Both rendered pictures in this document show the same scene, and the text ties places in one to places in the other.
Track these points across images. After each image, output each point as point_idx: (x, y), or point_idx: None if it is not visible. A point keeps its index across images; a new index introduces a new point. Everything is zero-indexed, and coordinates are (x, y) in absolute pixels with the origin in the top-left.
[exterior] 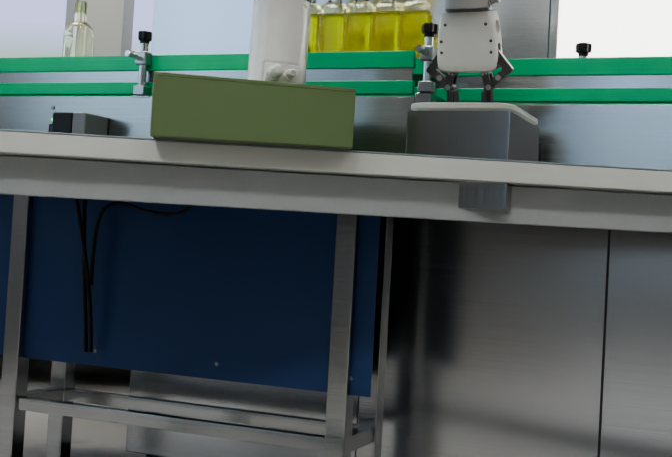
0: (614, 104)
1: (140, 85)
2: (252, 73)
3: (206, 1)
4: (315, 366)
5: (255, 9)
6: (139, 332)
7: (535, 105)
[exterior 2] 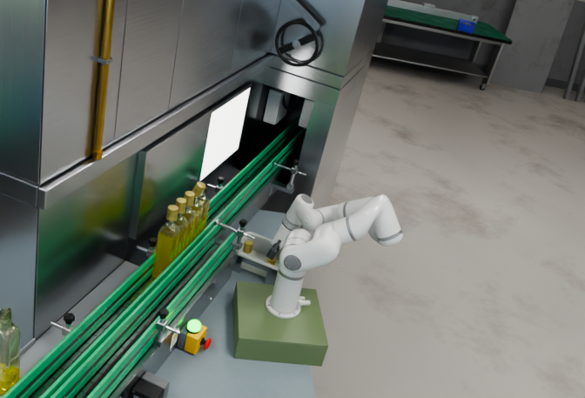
0: (246, 205)
1: (164, 340)
2: (292, 308)
3: (70, 243)
4: None
5: (298, 285)
6: None
7: (234, 220)
